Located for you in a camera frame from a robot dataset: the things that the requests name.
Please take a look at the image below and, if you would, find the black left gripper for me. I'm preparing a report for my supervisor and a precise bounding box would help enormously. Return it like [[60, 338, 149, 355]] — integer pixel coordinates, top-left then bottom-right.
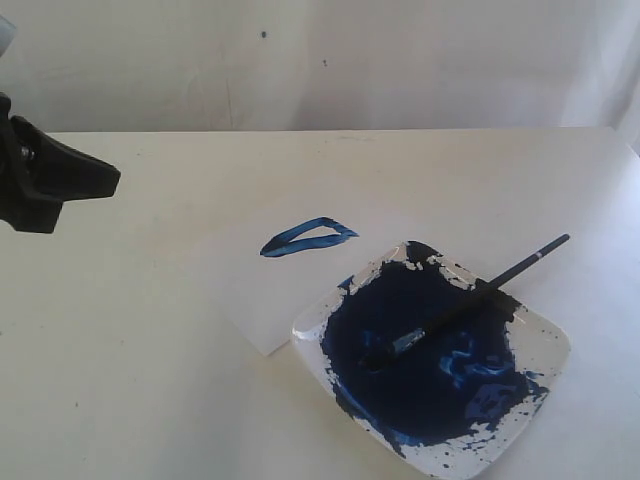
[[1, 93, 121, 234]]

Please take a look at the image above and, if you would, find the white plate with blue paint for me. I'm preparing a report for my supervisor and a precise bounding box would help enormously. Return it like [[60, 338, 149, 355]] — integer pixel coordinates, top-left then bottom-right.
[[292, 241, 570, 479]]

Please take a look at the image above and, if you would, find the white paper sheet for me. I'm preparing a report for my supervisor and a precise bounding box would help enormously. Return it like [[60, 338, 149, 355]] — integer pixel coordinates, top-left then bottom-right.
[[199, 177, 418, 356]]

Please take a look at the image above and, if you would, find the black paintbrush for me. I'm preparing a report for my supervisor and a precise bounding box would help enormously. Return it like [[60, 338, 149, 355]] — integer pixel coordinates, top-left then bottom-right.
[[359, 233, 571, 372]]

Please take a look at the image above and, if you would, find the white backdrop curtain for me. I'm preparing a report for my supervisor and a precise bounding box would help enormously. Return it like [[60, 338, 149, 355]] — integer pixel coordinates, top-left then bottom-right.
[[0, 0, 640, 151]]

